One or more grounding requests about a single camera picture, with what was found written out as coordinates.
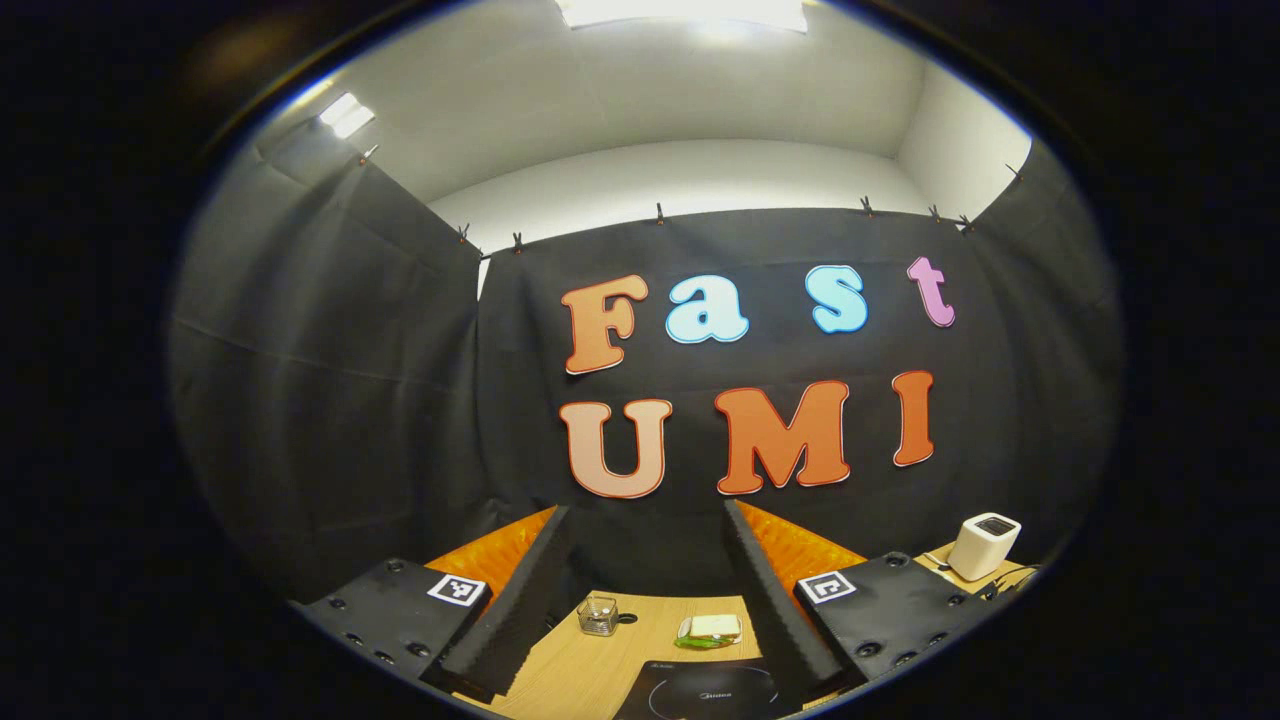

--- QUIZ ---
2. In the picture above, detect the sandwich with lettuce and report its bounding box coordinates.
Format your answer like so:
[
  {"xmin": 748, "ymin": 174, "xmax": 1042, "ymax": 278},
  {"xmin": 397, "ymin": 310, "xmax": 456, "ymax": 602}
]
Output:
[{"xmin": 677, "ymin": 613, "xmax": 743, "ymax": 651}]

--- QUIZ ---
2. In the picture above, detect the black induction cooktop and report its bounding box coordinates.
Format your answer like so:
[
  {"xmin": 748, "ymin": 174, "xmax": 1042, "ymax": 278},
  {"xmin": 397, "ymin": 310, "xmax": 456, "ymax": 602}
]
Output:
[{"xmin": 612, "ymin": 657, "xmax": 801, "ymax": 720}]

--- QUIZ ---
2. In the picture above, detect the row of black cloth clips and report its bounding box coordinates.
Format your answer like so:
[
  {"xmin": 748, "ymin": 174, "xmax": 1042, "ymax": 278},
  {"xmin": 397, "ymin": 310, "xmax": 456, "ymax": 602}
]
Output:
[{"xmin": 360, "ymin": 145, "xmax": 1026, "ymax": 256}]

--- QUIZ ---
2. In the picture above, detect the small wire basket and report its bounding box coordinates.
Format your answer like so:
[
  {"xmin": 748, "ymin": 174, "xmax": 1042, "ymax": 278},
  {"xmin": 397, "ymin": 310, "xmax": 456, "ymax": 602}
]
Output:
[{"xmin": 577, "ymin": 595, "xmax": 621, "ymax": 638}]

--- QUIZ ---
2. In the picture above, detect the black backdrop cloth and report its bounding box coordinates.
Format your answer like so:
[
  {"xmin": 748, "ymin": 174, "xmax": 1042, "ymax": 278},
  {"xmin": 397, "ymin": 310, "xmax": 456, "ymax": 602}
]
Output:
[{"xmin": 168, "ymin": 120, "xmax": 1121, "ymax": 601}]

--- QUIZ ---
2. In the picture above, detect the white toaster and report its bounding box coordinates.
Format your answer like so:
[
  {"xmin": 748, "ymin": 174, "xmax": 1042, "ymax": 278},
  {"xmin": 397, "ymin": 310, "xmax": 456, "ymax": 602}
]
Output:
[{"xmin": 948, "ymin": 513, "xmax": 1023, "ymax": 582}]

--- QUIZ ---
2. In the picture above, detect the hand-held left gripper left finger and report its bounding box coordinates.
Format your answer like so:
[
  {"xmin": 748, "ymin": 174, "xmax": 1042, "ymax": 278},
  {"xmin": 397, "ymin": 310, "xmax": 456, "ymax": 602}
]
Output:
[{"xmin": 290, "ymin": 506, "xmax": 577, "ymax": 699}]

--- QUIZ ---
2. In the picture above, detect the small ceiling light panel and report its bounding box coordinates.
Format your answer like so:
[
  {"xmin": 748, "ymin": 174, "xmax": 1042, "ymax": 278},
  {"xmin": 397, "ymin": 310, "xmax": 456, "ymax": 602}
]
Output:
[{"xmin": 318, "ymin": 92, "xmax": 377, "ymax": 139}]

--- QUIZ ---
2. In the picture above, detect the large ceiling light panel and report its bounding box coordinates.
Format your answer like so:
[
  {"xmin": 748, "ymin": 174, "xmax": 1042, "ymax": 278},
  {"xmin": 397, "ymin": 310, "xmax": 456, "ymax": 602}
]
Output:
[{"xmin": 555, "ymin": 0, "xmax": 809, "ymax": 33}]

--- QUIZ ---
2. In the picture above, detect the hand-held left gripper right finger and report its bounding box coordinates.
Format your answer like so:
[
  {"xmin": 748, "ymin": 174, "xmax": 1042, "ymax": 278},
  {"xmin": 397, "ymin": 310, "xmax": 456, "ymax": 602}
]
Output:
[{"xmin": 724, "ymin": 500, "xmax": 991, "ymax": 701}]

